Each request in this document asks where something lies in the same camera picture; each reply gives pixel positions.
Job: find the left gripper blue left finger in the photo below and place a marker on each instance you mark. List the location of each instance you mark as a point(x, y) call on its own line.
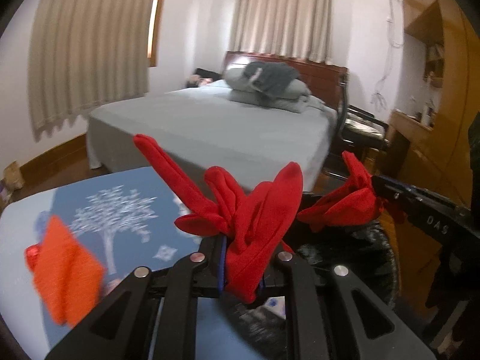
point(221, 265)

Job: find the black trash bin bag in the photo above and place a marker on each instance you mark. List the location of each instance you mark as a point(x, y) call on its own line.
point(366, 249)

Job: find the blue tree-print tablecloth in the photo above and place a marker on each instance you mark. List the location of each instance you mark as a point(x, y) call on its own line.
point(125, 220)

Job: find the pink knotted cloth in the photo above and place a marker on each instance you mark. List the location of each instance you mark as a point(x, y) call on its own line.
point(110, 286)

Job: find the black armchair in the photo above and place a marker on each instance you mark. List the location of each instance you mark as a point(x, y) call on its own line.
point(357, 131)

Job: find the grey bed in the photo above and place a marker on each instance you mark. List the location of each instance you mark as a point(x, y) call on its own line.
point(212, 126)

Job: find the grey pillow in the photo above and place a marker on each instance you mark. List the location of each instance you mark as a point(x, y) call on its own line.
point(295, 97)

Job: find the plush toy on bed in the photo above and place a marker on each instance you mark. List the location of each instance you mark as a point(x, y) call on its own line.
point(202, 77)

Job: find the dark grey folded clothes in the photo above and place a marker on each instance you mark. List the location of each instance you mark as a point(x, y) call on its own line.
point(270, 79)

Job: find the red shiny wrapper ball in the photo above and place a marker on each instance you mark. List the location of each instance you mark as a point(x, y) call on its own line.
point(31, 255)

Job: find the brown paper bag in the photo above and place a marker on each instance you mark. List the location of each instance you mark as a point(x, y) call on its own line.
point(13, 177)

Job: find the beige curtain right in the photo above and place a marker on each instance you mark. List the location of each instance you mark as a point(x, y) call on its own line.
point(297, 29)

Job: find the beige curtain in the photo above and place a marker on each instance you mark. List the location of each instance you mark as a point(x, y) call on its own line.
point(86, 53)
point(297, 29)

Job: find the beige curtain left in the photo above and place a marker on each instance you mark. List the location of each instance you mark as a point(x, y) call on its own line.
point(86, 53)

